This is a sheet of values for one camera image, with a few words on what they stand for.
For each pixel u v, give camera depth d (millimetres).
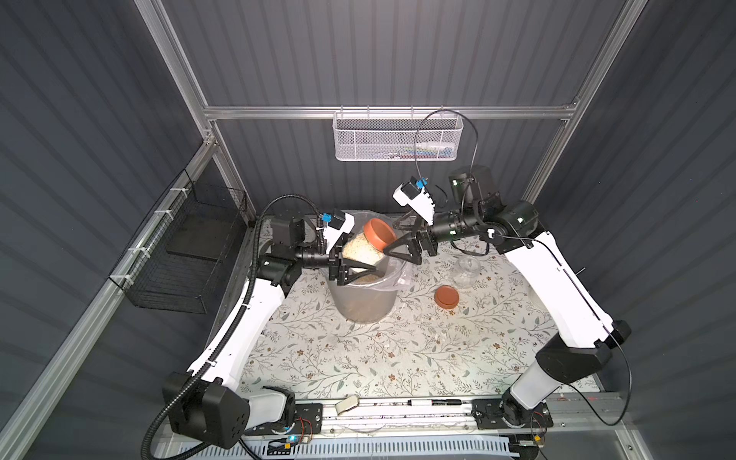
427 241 517
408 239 505
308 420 722
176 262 735
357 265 596
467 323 912
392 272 710
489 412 737
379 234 560
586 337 410
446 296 965
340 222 559
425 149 929
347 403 737
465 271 1027
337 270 581
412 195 514
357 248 596
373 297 821
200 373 392
